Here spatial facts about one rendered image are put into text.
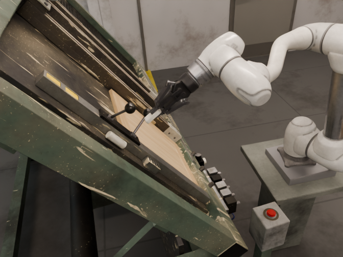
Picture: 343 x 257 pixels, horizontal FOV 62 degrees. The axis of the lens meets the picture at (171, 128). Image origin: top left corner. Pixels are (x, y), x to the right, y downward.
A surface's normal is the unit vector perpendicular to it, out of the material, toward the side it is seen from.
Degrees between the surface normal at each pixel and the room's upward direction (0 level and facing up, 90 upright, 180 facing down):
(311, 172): 4
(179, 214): 90
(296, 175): 4
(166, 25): 90
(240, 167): 0
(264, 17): 90
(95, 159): 90
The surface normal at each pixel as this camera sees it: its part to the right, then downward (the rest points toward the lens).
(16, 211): -0.06, -0.81
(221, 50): -0.35, -0.25
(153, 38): 0.21, 0.56
